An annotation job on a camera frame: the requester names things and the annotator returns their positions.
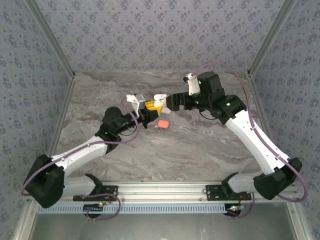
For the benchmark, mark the small controller board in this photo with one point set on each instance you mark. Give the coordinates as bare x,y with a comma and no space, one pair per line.
233,208
92,208

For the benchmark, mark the aluminium lower frame leg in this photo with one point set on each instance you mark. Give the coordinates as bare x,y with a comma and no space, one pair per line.
23,223
296,222

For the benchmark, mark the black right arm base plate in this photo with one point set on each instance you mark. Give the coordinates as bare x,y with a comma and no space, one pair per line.
212,196

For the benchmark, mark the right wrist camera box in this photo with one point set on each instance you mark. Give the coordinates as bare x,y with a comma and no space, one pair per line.
193,85

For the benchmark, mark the aluminium side rail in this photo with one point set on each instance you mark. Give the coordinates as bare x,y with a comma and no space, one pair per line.
62,112
261,112

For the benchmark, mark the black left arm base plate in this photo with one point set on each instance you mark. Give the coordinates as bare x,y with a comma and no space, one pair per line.
110,188

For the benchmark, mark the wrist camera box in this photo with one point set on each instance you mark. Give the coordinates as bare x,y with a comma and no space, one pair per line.
140,101
193,85

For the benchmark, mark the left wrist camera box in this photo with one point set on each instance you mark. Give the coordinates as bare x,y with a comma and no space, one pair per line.
140,101

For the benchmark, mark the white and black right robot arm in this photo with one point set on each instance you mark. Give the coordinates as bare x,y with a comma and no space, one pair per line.
245,135

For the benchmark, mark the aluminium mounting rail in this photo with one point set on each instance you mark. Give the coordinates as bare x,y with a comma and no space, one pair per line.
162,191

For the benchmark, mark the pink earbud charging case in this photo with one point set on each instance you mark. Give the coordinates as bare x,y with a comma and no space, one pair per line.
163,124

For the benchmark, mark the grey metal sheet panel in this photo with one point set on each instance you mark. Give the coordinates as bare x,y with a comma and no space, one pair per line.
162,227

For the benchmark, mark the aluminium corner post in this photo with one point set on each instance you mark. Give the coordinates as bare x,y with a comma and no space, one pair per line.
269,37
53,37

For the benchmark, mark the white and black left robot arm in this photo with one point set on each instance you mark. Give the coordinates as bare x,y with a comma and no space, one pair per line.
80,157

